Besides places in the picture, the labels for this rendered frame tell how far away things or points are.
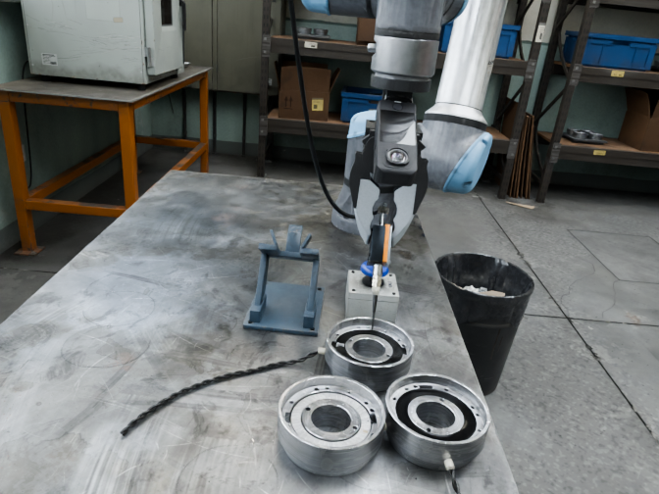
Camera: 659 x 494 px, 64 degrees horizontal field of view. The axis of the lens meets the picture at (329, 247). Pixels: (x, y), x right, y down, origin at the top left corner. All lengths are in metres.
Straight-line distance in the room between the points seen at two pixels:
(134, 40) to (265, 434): 2.30
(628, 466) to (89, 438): 1.68
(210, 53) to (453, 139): 3.52
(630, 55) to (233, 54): 2.85
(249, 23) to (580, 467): 3.54
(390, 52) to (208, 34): 3.76
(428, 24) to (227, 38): 3.74
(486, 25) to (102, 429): 0.84
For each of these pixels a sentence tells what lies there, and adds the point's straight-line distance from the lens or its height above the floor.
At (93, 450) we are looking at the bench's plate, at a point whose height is 0.80.
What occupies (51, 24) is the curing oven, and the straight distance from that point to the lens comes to 2.84.
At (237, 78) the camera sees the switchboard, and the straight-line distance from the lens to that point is 4.33.
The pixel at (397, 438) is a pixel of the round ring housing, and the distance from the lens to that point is 0.55.
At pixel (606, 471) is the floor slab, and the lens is 1.93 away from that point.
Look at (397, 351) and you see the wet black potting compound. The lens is 0.65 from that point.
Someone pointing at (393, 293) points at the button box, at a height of 0.85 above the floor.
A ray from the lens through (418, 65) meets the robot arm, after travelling 0.63.
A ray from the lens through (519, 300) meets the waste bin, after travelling 1.79.
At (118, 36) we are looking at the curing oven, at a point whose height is 1.01.
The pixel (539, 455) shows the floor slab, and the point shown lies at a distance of 1.88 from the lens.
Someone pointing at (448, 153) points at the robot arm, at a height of 0.99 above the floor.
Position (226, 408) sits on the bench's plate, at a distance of 0.60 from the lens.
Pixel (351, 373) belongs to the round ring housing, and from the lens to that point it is 0.61.
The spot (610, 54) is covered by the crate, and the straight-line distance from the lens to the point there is 4.40.
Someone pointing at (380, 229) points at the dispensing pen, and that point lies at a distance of 0.67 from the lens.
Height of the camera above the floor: 1.19
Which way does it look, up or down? 24 degrees down
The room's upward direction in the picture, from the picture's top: 5 degrees clockwise
